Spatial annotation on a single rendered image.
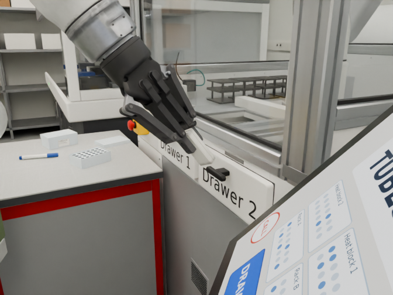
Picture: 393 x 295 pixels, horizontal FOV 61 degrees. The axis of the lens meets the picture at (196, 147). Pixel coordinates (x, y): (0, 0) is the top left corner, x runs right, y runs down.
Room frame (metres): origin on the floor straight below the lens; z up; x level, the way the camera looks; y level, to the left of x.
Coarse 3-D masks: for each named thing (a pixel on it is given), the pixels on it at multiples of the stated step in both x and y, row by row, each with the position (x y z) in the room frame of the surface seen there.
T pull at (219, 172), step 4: (208, 168) 0.71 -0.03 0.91; (212, 168) 0.71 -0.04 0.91; (220, 168) 0.71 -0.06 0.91; (224, 168) 0.71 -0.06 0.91; (208, 172) 0.71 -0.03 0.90; (212, 172) 0.70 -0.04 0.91; (216, 172) 0.69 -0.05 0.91; (220, 172) 0.69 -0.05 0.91; (224, 172) 0.69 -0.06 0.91; (228, 172) 0.69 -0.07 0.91; (216, 176) 0.68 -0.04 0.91; (220, 176) 0.67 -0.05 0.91; (224, 176) 0.67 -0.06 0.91; (220, 180) 0.66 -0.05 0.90; (224, 180) 0.66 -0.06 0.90
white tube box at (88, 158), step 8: (80, 152) 1.17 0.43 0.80; (88, 152) 1.17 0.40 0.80; (96, 152) 1.18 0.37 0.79; (104, 152) 1.17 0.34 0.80; (72, 160) 1.12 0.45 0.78; (80, 160) 1.09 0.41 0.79; (88, 160) 1.11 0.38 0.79; (96, 160) 1.13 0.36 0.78; (104, 160) 1.15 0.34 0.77; (80, 168) 1.09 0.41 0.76
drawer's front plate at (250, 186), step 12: (216, 156) 0.75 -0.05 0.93; (216, 168) 0.75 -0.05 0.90; (228, 168) 0.70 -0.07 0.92; (240, 168) 0.67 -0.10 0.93; (228, 180) 0.70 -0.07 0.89; (240, 180) 0.66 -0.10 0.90; (252, 180) 0.62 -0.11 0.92; (264, 180) 0.60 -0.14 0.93; (216, 192) 0.75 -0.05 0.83; (240, 192) 0.66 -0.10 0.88; (252, 192) 0.62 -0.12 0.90; (264, 192) 0.58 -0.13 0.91; (228, 204) 0.70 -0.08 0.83; (240, 204) 0.65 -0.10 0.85; (252, 204) 0.62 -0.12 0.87; (264, 204) 0.58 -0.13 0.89; (240, 216) 0.65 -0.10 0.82
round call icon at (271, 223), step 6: (276, 210) 0.30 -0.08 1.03; (270, 216) 0.30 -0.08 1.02; (276, 216) 0.29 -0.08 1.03; (264, 222) 0.30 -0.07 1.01; (270, 222) 0.29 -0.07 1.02; (276, 222) 0.28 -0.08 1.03; (258, 228) 0.30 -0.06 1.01; (264, 228) 0.29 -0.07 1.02; (270, 228) 0.27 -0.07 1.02; (252, 234) 0.30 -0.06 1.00; (258, 234) 0.29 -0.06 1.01; (264, 234) 0.27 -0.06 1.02; (252, 240) 0.29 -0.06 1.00; (258, 240) 0.27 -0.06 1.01; (252, 246) 0.27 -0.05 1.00
